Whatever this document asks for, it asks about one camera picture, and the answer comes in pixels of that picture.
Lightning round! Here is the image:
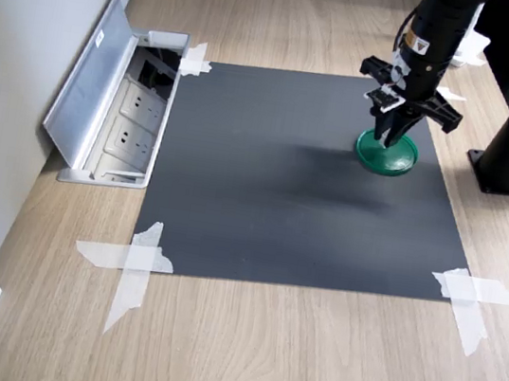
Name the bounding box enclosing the round green lid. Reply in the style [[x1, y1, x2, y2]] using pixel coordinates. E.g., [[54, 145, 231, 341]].
[[351, 123, 423, 182]]

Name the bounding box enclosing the white masking tape piece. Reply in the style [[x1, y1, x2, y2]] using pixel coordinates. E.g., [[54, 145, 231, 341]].
[[177, 38, 218, 82], [419, 263, 509, 365], [434, 84, 470, 104], [63, 209, 182, 345]]

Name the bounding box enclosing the dark grey mat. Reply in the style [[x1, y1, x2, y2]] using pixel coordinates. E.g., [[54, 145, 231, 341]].
[[129, 46, 496, 319]]

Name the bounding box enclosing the white power socket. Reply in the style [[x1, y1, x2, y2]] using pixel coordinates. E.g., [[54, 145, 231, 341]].
[[118, 78, 170, 126], [100, 114, 160, 168]]

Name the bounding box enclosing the small white camera box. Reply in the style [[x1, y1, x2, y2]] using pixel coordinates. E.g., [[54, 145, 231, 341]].
[[362, 48, 413, 118]]

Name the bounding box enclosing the black camera cable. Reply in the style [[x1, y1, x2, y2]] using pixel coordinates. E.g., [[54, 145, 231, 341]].
[[391, 3, 422, 58]]

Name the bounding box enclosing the silver cable duct with lid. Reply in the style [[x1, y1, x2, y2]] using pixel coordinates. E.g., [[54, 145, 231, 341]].
[[34, 0, 197, 199]]

